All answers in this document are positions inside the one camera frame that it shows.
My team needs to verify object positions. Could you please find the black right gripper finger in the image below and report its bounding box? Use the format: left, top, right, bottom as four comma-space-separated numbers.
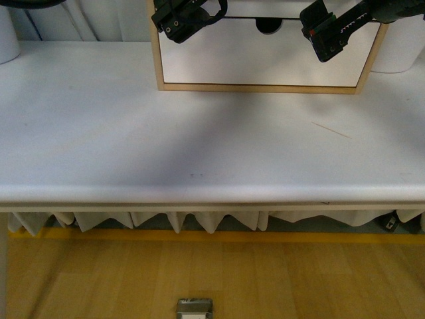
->
299, 0, 424, 62

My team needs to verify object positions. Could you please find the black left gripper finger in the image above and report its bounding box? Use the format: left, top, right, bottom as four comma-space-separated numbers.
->
151, 0, 228, 44

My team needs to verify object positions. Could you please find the white lower drawer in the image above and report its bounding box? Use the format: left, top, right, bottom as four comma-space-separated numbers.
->
158, 17, 382, 88

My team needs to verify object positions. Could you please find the grey background curtain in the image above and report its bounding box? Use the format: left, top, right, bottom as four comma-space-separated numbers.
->
8, 1, 150, 42

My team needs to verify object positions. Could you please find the right white plant pot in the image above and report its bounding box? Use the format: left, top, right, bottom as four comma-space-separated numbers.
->
371, 15, 424, 73

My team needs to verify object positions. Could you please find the white plant pot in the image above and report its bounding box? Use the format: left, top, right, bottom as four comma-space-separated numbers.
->
371, 15, 424, 73
0, 7, 21, 64

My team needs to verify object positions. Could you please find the thin wooden toothpick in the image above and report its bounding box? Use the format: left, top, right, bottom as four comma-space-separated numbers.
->
311, 122, 351, 139

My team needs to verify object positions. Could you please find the left white plant pot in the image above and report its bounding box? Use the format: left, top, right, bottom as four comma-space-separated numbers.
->
0, 7, 21, 64

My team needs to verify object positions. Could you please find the white table skirt cloth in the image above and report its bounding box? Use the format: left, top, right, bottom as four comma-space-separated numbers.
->
7, 209, 424, 236

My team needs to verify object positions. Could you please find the metal floor outlet box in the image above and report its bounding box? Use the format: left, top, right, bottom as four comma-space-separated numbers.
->
176, 298, 213, 319

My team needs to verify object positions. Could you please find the wooden drawer cabinet frame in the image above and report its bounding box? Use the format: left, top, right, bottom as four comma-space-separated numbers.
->
146, 0, 390, 96

